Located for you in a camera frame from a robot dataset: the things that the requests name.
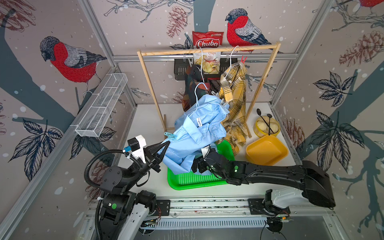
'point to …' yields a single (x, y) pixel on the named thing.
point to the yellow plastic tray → (266, 150)
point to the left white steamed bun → (263, 127)
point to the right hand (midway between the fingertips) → (194, 156)
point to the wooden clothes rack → (260, 95)
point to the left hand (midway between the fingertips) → (170, 140)
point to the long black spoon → (258, 111)
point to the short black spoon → (269, 115)
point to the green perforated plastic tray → (179, 180)
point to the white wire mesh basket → (91, 123)
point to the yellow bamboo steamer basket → (274, 126)
